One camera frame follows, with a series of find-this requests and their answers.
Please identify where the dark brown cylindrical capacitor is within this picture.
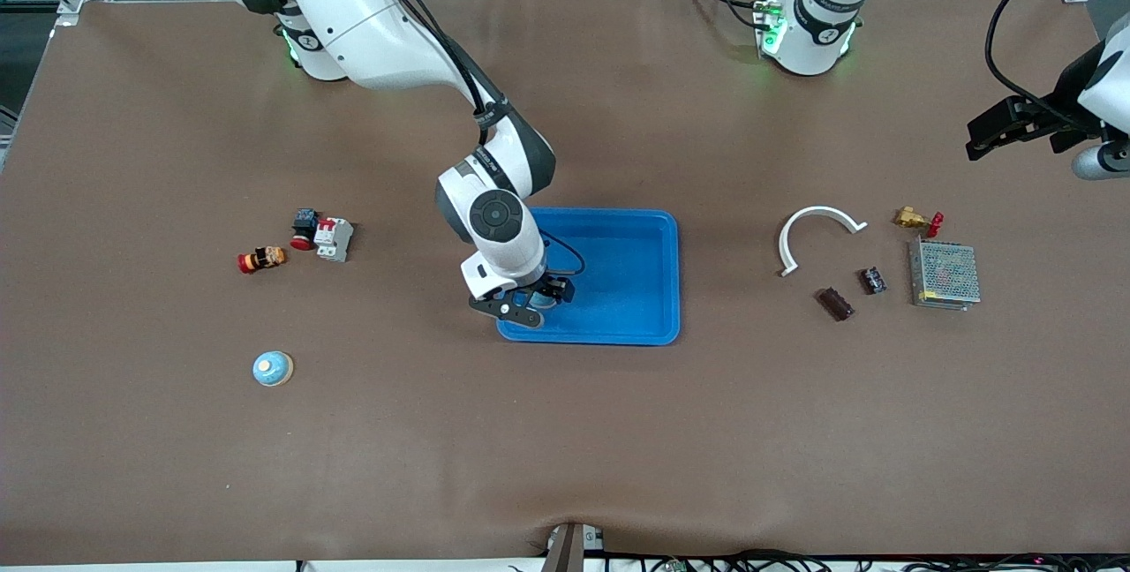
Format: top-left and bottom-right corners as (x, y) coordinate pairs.
(817, 287), (856, 324)

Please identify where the blue plastic tray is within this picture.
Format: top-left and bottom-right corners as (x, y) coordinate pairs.
(496, 207), (682, 347)

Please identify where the metal mesh power supply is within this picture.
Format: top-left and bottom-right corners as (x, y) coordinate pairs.
(908, 237), (982, 312)

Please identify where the brown table mat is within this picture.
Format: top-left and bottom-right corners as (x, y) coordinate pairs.
(0, 0), (1130, 566)

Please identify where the white circuit breaker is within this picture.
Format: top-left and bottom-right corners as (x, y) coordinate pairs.
(313, 217), (355, 263)

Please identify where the white curved plastic clamp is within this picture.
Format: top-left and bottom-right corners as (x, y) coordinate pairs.
(778, 206), (869, 278)

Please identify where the red emergency stop button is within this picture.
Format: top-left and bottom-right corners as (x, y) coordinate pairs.
(290, 208), (320, 252)

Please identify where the red orange push button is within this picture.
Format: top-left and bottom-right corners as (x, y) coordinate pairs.
(237, 245), (289, 275)

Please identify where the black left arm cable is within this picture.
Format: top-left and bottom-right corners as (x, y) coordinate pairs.
(985, 0), (1122, 123)

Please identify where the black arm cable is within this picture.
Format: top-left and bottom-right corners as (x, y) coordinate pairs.
(353, 0), (586, 279)
(985, 0), (1122, 123)

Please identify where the brass valve red handle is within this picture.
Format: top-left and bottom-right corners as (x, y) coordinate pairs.
(893, 207), (945, 238)

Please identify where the brown post metal bracket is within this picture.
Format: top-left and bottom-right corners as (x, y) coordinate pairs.
(540, 521), (606, 572)

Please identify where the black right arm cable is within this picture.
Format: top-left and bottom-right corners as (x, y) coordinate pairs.
(353, 0), (586, 279)

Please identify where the black cable bundle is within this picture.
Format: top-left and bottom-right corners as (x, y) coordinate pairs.
(600, 548), (1130, 572)

